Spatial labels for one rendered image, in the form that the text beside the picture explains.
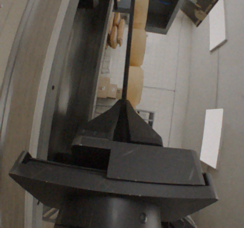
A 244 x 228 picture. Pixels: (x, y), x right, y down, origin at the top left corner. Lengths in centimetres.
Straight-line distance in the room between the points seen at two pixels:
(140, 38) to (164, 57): 472
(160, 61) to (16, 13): 464
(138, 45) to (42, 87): 13
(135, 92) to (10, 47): 18
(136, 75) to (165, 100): 439
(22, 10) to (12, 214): 29
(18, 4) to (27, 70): 11
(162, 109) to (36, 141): 437
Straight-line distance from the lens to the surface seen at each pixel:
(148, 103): 440
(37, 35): 24
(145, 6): 22
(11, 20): 27
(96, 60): 51
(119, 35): 414
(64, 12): 24
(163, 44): 508
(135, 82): 16
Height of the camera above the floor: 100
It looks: level
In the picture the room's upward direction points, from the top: 98 degrees clockwise
